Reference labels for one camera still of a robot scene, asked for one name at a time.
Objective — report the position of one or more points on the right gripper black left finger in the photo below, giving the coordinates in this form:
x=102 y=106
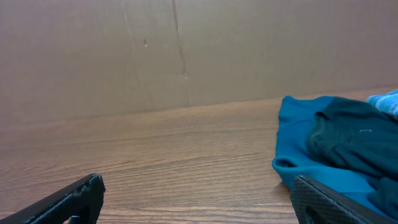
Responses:
x=79 y=202

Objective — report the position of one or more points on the medium blue denim jeans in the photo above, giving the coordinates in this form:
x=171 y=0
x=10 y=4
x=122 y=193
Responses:
x=387 y=103

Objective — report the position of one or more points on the blue t-shirt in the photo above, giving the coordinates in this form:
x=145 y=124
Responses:
x=296 y=119

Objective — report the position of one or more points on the dark navy garment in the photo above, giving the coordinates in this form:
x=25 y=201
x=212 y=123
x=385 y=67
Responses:
x=354 y=135

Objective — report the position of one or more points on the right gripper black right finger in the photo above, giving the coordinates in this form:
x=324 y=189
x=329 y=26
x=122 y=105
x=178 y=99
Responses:
x=315 y=203

